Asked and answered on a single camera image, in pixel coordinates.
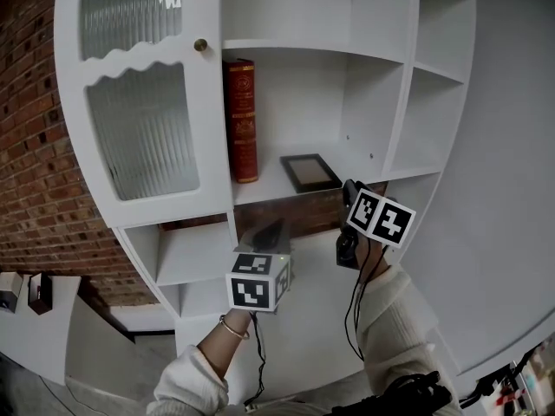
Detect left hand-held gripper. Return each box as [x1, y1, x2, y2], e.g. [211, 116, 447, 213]
[225, 218, 296, 314]

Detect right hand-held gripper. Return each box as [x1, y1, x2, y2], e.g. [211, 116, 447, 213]
[335, 179, 417, 272]

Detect dark picture frame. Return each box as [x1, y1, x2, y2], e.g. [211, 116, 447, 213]
[279, 153, 343, 194]

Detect person's left forearm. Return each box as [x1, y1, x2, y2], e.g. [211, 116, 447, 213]
[147, 308, 261, 416]

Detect person's right forearm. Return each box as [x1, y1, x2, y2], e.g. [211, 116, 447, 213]
[346, 244, 460, 416]

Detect white desk hutch shelves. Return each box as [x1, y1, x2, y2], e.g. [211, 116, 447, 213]
[54, 0, 478, 320]

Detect small white side desk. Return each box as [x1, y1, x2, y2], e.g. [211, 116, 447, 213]
[0, 270, 131, 389]

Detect white low ledge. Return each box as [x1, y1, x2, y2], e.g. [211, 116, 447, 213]
[108, 305, 179, 333]

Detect person's legs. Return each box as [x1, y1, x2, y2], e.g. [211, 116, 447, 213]
[251, 399, 335, 416]

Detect ribbed glass cabinet door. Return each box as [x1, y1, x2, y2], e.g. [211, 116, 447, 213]
[54, 0, 235, 229]

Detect red book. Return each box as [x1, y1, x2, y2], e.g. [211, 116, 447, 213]
[222, 57, 260, 185]

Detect black backpack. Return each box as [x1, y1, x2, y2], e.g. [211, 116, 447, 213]
[331, 370, 454, 416]

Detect brown open box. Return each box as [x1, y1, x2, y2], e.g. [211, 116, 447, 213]
[27, 271, 54, 316]

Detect window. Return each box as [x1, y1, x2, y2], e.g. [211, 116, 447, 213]
[515, 340, 555, 416]

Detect white box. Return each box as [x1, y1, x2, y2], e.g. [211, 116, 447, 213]
[0, 270, 25, 296]

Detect gold bracelet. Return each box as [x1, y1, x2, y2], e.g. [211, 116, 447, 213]
[219, 314, 251, 341]

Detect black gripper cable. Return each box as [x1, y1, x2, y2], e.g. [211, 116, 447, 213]
[344, 231, 391, 361]
[245, 312, 268, 409]

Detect black pouch with straps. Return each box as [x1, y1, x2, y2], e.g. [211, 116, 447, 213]
[459, 360, 521, 406]

